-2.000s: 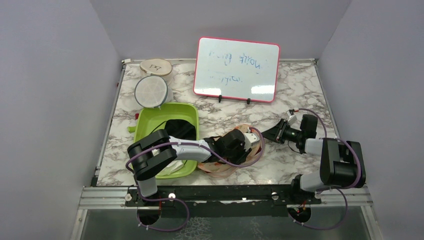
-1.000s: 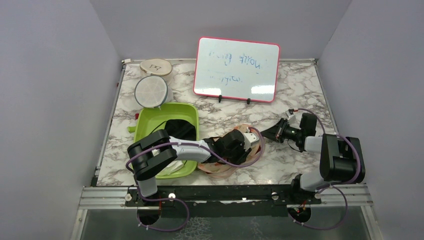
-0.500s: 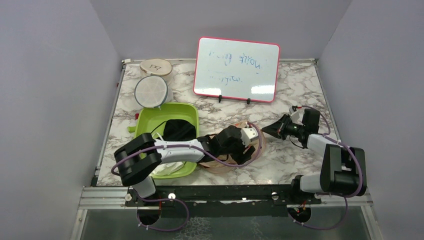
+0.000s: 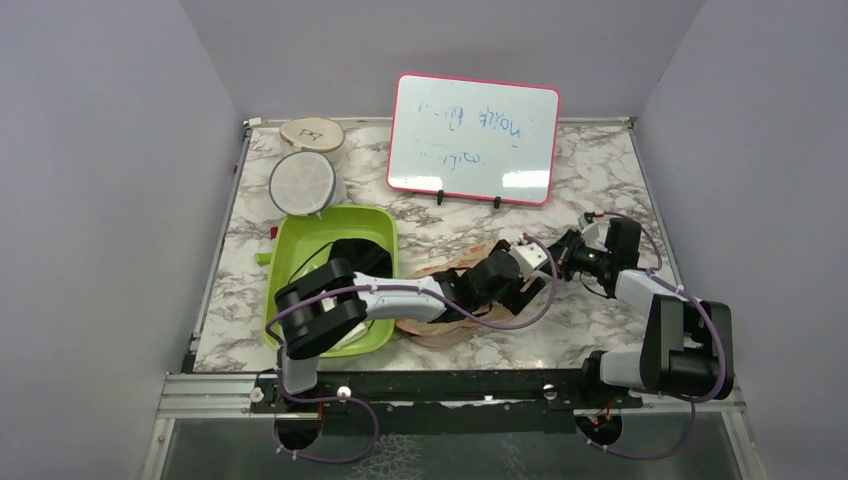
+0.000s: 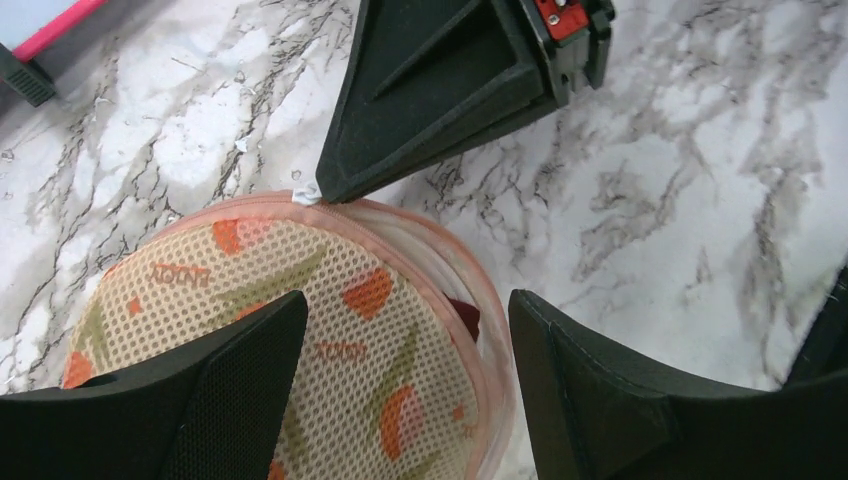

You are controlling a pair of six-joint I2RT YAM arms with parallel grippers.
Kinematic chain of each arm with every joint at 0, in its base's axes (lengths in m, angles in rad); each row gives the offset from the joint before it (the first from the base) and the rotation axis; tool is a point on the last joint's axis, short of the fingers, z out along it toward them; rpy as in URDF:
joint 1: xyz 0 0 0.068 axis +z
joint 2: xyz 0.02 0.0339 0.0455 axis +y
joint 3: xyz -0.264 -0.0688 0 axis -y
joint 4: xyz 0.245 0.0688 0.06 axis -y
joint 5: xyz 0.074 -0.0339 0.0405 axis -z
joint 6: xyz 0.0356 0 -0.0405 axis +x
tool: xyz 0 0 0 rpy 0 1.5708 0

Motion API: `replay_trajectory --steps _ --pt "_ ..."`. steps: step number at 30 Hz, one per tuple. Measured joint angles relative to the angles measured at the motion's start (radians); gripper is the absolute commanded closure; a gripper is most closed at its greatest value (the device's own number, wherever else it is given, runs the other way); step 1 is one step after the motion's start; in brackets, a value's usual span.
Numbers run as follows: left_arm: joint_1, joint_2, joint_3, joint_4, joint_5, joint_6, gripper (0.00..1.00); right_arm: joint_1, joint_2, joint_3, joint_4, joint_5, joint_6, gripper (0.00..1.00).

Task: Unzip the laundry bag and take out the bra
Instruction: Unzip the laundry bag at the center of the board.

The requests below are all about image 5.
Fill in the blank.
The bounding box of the dark red bra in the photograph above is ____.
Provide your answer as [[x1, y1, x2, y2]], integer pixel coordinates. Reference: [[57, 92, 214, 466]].
[[448, 297, 481, 343]]

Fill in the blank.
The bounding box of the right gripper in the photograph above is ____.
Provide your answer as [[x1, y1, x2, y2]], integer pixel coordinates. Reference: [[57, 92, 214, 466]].
[[316, 0, 616, 203]]

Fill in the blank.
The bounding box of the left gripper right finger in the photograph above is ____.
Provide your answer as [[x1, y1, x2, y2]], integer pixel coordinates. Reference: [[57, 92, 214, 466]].
[[508, 273, 847, 479]]

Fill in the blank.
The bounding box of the floral mesh laundry bag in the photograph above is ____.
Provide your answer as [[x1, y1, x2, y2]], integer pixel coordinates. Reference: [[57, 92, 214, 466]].
[[61, 191, 515, 479]]

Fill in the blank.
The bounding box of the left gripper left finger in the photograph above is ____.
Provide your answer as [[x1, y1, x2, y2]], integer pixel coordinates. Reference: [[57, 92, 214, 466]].
[[1, 291, 308, 479]]

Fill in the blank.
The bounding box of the pink framed whiteboard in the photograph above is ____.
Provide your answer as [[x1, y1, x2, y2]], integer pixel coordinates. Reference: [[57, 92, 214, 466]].
[[0, 0, 111, 109]]

